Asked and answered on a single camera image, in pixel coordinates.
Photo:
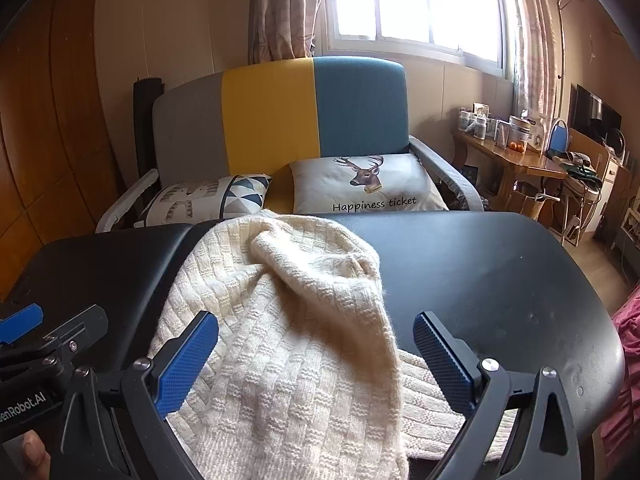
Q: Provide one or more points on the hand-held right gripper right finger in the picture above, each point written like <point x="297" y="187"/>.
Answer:
<point x="442" y="360"/>

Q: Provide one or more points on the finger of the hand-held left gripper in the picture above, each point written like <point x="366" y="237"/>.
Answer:
<point x="80" y="327"/>
<point x="20" y="322"/>

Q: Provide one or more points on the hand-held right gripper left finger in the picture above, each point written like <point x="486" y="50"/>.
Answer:
<point x="185" y="365"/>

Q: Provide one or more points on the cream knitted sweater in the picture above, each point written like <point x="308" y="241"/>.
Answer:
<point x="300" y="335"/>

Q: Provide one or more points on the person's left hand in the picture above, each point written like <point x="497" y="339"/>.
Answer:
<point x="34" y="455"/>

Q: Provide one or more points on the triangle pattern pillow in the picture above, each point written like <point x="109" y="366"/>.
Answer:
<point x="200" y="200"/>

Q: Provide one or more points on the pink blanket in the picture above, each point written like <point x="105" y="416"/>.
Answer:
<point x="625" y="360"/>

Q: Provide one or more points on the deer print pillow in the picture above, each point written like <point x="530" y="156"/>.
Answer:
<point x="325" y="185"/>

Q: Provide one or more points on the wooden desk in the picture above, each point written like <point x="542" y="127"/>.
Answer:
<point x="520" y="160"/>

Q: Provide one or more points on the cluster of small oranges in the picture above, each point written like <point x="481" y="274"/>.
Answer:
<point x="516" y="146"/>

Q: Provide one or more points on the white rack with clutter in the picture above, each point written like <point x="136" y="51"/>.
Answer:
<point x="577" y="167"/>

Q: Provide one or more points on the white bottle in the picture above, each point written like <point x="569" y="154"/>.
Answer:
<point x="480" y="127"/>
<point x="466" y="122"/>

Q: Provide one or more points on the metal tin can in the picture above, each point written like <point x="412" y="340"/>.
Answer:
<point x="520" y="132"/>

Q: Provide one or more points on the blue chair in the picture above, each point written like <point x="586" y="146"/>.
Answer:
<point x="559" y="137"/>

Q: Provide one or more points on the white carton box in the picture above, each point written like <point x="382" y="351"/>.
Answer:
<point x="540" y="127"/>

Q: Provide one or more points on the grey yellow blue sofa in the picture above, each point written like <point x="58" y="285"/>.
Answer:
<point x="350" y="110"/>

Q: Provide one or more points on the small desk fan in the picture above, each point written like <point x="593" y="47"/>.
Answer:
<point x="616" y="141"/>

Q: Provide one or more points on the black television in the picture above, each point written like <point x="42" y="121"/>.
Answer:
<point x="595" y="110"/>

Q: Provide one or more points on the patterned beige curtain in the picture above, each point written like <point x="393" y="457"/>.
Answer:
<point x="280" y="10"/>
<point x="535" y="35"/>

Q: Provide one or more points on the window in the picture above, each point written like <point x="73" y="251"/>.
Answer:
<point x="400" y="0"/>

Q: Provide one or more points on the small photo frame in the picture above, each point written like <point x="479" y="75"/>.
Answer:
<point x="481" y="109"/>

